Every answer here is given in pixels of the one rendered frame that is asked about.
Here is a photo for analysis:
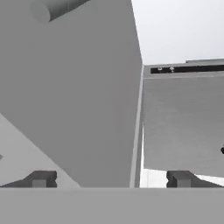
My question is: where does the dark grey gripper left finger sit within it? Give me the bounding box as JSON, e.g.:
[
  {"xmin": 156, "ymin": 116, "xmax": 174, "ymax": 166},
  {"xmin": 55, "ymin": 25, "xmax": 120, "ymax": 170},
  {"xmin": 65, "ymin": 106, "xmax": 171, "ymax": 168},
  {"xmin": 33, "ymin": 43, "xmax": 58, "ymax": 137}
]
[{"xmin": 0, "ymin": 170, "xmax": 58, "ymax": 188}]

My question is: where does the grey appliance with black panel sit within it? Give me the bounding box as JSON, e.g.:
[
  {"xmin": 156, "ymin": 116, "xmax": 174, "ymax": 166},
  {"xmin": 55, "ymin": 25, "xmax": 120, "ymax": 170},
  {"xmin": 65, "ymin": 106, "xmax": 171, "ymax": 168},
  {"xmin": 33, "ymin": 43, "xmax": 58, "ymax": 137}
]
[{"xmin": 142, "ymin": 58, "xmax": 224, "ymax": 179}]

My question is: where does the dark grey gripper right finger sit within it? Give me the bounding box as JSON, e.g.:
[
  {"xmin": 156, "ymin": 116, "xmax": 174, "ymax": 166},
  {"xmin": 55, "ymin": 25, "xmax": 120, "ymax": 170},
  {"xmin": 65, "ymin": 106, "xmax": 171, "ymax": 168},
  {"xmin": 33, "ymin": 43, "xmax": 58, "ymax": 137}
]
[{"xmin": 165, "ymin": 170, "xmax": 224, "ymax": 188}]

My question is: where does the grey cylindrical door handle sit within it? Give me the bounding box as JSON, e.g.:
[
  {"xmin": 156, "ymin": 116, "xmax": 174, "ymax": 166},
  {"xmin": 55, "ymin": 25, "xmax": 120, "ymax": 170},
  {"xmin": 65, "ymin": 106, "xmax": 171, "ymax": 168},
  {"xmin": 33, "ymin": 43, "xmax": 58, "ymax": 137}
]
[{"xmin": 30, "ymin": 0, "xmax": 92, "ymax": 24}]

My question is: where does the grey cabinet door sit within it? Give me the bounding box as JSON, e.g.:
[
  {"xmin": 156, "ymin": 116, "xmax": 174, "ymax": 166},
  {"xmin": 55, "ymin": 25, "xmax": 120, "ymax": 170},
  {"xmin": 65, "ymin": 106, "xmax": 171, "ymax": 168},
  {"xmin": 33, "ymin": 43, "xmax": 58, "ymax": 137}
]
[{"xmin": 0, "ymin": 0, "xmax": 145, "ymax": 188}]

